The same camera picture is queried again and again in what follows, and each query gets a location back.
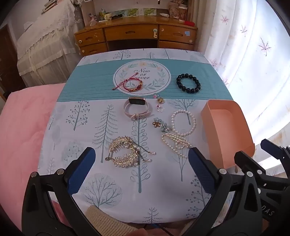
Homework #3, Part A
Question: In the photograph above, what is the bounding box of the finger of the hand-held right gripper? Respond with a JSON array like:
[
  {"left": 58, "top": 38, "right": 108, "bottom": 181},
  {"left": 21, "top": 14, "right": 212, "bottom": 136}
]
[
  {"left": 260, "top": 138, "right": 290, "bottom": 173},
  {"left": 234, "top": 150, "right": 282, "bottom": 185}
]

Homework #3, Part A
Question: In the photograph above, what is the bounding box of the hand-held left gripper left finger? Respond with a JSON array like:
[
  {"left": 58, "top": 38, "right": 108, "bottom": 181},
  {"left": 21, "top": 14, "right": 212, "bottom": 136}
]
[{"left": 21, "top": 147, "right": 100, "bottom": 236}]

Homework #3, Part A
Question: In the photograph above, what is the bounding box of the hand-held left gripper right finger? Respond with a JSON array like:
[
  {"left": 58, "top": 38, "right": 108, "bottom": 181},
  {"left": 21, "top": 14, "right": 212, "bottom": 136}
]
[{"left": 188, "top": 147, "right": 272, "bottom": 236}]

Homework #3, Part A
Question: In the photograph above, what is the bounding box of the pink box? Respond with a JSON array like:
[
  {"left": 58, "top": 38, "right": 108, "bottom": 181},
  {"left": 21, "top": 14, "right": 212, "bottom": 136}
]
[{"left": 200, "top": 99, "right": 255, "bottom": 169}]

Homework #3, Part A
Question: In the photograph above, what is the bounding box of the pearl necklace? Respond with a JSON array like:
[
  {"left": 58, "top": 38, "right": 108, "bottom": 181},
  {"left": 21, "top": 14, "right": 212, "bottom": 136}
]
[{"left": 161, "top": 133, "right": 193, "bottom": 159}]

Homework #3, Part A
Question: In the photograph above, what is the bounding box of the gold hair comb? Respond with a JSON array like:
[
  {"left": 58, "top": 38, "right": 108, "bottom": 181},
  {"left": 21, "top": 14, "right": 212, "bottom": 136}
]
[{"left": 105, "top": 136, "right": 157, "bottom": 168}]

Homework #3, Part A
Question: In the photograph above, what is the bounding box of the pearl bracelet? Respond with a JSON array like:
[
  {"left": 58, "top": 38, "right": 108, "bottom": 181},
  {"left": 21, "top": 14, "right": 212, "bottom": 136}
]
[{"left": 170, "top": 109, "right": 196, "bottom": 137}]

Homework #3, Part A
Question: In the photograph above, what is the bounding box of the pink smart band watch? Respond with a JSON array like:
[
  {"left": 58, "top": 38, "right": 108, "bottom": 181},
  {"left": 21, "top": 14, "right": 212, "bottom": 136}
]
[{"left": 123, "top": 97, "right": 153, "bottom": 121}]

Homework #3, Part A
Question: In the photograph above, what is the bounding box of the black bead bracelet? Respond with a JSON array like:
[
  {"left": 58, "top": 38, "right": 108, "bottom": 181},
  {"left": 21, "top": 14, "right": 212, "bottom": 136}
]
[{"left": 176, "top": 73, "right": 202, "bottom": 94}]

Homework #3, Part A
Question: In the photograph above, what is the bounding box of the red string bracelet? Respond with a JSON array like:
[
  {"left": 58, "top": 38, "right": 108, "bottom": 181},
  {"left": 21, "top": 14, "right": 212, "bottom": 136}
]
[{"left": 112, "top": 71, "right": 144, "bottom": 91}]

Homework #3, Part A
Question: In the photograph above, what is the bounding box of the person's cream knit sweater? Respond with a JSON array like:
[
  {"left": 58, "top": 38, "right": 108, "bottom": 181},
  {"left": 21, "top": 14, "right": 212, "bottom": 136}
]
[{"left": 85, "top": 205, "right": 141, "bottom": 236}]

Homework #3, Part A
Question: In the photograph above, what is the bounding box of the pink blanket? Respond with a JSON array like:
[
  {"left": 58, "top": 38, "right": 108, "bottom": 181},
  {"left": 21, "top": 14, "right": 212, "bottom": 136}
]
[{"left": 0, "top": 83, "right": 66, "bottom": 227}]

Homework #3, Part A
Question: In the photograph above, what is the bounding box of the white leaf print curtain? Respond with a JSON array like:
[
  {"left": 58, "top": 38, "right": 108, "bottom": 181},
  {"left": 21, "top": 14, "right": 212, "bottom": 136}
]
[{"left": 197, "top": 0, "right": 290, "bottom": 177}]

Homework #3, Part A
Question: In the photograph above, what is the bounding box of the tree print tablecloth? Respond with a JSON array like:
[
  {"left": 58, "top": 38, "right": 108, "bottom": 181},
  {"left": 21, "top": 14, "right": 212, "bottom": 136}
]
[{"left": 37, "top": 48, "right": 236, "bottom": 229}]

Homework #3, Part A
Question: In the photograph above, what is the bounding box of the lace covered furniture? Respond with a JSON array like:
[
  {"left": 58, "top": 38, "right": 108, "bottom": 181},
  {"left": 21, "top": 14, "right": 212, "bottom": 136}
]
[{"left": 17, "top": 0, "right": 91, "bottom": 88}]

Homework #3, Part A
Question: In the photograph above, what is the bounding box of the brown door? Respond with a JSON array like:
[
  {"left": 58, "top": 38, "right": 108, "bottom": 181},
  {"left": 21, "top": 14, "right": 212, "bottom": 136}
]
[{"left": 0, "top": 24, "right": 26, "bottom": 93}]

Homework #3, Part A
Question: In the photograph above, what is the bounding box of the wooden dresser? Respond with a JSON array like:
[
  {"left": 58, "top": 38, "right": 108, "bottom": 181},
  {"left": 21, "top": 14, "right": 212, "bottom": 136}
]
[{"left": 74, "top": 19, "right": 198, "bottom": 56}]

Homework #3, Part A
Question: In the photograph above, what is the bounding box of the floral patterned container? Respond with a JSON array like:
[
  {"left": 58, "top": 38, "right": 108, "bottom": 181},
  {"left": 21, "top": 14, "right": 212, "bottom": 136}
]
[
  {"left": 178, "top": 6, "right": 188, "bottom": 20},
  {"left": 168, "top": 5, "right": 179, "bottom": 19}
]

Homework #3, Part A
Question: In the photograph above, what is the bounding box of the stack of books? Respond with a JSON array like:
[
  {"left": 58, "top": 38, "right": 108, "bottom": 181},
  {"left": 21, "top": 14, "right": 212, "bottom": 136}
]
[{"left": 42, "top": 0, "right": 59, "bottom": 13}]

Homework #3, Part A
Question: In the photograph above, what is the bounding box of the floral picture strip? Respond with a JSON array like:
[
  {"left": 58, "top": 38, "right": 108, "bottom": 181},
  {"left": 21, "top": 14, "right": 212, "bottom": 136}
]
[{"left": 126, "top": 8, "right": 157, "bottom": 17}]

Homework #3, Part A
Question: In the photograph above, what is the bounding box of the black cable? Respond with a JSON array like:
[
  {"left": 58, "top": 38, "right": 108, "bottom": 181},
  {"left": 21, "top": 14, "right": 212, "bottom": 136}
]
[{"left": 145, "top": 223, "right": 173, "bottom": 236}]

